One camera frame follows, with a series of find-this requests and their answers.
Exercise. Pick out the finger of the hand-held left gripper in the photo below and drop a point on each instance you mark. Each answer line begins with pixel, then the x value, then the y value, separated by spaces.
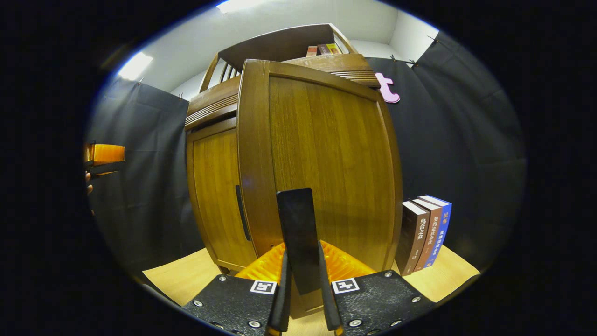
pixel 107 154

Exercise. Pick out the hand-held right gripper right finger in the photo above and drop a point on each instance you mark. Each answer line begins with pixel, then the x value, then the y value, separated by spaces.
pixel 329 303

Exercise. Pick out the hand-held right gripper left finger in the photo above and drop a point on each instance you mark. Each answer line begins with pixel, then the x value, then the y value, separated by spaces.
pixel 282 303

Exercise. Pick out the wooden double-door shoe cabinet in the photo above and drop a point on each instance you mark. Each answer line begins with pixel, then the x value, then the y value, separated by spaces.
pixel 210 105

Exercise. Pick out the wooden shoe cabinet door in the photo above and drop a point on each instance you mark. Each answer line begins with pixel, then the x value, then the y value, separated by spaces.
pixel 326 154
pixel 214 196

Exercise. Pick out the small ceiling light panel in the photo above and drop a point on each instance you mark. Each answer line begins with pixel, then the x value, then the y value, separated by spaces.
pixel 135 66

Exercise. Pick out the dark brown book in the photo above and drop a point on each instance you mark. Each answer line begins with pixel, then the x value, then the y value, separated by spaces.
pixel 413 238

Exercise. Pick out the light brown book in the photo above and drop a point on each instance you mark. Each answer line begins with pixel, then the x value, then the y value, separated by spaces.
pixel 431 233

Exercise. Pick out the blue book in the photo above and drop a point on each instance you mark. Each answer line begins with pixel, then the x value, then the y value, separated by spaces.
pixel 443 228

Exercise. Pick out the large ceiling light panel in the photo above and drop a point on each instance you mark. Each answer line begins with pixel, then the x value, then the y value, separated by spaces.
pixel 235 5

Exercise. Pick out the black backdrop cloth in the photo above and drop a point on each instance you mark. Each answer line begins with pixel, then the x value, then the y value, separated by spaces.
pixel 466 154

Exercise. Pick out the yellow book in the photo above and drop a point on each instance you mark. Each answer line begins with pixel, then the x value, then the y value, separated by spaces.
pixel 334 48

